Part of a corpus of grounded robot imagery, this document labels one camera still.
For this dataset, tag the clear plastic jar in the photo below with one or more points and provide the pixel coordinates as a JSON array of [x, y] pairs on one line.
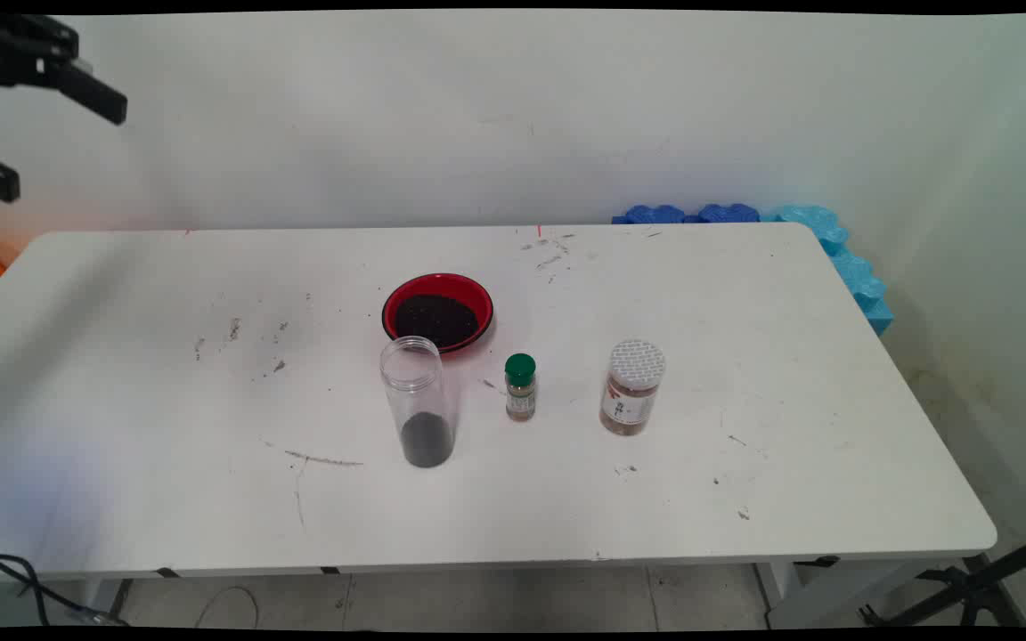
[[415, 383]]

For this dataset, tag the black seeds heap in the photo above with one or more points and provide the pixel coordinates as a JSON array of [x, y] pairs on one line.
[[437, 316], [427, 443]]

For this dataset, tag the red bowl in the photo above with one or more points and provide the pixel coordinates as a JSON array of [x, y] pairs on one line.
[[460, 292]]

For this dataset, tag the white table leg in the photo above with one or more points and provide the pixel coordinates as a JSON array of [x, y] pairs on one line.
[[103, 601], [834, 596]]

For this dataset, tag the green capped spice bottle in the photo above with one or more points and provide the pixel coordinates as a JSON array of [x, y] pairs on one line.
[[520, 387]]

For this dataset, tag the white capped spice jar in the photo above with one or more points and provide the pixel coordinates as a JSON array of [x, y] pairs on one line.
[[631, 392]]

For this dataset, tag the light blue foam mat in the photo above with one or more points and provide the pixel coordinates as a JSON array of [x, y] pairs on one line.
[[847, 267]]

